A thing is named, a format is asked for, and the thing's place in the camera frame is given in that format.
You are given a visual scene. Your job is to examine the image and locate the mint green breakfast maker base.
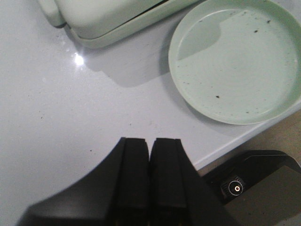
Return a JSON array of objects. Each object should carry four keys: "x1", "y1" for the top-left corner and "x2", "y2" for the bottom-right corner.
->
[{"x1": 38, "y1": 0, "x2": 195, "y2": 48}]

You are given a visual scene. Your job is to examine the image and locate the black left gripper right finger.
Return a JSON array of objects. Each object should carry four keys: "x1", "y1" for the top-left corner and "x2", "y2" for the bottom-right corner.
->
[{"x1": 150, "y1": 138, "x2": 187, "y2": 226}]

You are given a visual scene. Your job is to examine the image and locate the black device with round button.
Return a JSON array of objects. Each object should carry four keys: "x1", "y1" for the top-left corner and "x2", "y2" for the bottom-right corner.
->
[{"x1": 201, "y1": 150, "x2": 301, "y2": 226}]

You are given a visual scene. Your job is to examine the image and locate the mint green round plate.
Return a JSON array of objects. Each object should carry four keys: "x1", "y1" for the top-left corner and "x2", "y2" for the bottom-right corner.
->
[{"x1": 168, "y1": 0, "x2": 301, "y2": 125}]

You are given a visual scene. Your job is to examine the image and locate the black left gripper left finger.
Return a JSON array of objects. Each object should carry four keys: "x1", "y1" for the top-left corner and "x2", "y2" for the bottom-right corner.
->
[{"x1": 111, "y1": 137, "x2": 150, "y2": 226}]

